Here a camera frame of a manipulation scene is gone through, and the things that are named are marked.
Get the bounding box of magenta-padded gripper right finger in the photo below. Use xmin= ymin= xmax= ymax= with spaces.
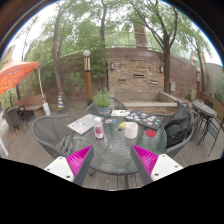
xmin=129 ymin=144 xmax=184 ymax=186

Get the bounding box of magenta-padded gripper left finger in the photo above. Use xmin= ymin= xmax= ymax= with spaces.
xmin=43 ymin=144 xmax=95 ymax=187

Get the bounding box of pink drink bottle white cap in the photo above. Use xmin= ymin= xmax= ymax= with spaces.
xmin=93 ymin=116 xmax=105 ymax=140

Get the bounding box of flat round red coaster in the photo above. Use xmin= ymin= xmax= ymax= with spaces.
xmin=145 ymin=129 xmax=158 ymax=138

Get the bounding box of grey wicker chair with jacket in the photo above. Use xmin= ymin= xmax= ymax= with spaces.
xmin=156 ymin=108 xmax=196 ymax=159

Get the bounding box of white cup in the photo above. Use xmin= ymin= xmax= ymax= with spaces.
xmin=124 ymin=121 xmax=139 ymax=140

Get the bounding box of silver laptop with stickers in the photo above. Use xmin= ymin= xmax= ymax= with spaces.
xmin=66 ymin=113 xmax=101 ymax=135

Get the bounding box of empty grey wicker chair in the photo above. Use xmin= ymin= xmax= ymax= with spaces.
xmin=31 ymin=114 xmax=78 ymax=159

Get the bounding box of black laptop with stickers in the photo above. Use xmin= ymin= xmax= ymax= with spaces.
xmin=123 ymin=110 xmax=165 ymax=131

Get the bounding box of black jacket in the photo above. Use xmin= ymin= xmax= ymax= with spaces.
xmin=163 ymin=105 xmax=194 ymax=149

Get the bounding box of yellow blue striped cone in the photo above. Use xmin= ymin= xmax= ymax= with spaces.
xmin=56 ymin=92 xmax=67 ymax=113

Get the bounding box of green plant in blue pot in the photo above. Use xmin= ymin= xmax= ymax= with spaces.
xmin=92 ymin=87 xmax=114 ymax=118

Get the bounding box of black metal chair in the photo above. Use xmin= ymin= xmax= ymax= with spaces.
xmin=196 ymin=114 xmax=224 ymax=157

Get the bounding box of wooden bench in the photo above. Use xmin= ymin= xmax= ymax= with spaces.
xmin=15 ymin=94 xmax=46 ymax=119

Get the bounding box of dark wicker chair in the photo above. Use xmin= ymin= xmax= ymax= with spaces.
xmin=1 ymin=104 xmax=29 ymax=133

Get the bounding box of round dark side table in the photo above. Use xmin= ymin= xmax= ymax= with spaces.
xmin=191 ymin=99 xmax=218 ymax=128

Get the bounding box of tree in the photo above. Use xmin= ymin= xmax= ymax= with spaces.
xmin=186 ymin=29 xmax=214 ymax=94
xmin=33 ymin=0 xmax=88 ymax=111
xmin=89 ymin=0 xmax=118 ymax=44
xmin=128 ymin=0 xmax=198 ymax=94

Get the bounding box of orange patio umbrella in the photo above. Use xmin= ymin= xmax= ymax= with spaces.
xmin=0 ymin=58 xmax=52 ymax=117

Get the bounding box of wooden lamp post white globe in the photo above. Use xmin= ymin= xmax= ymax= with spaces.
xmin=82 ymin=49 xmax=94 ymax=107

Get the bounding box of slim wooden lamp post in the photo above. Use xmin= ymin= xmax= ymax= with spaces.
xmin=195 ymin=67 xmax=202 ymax=100

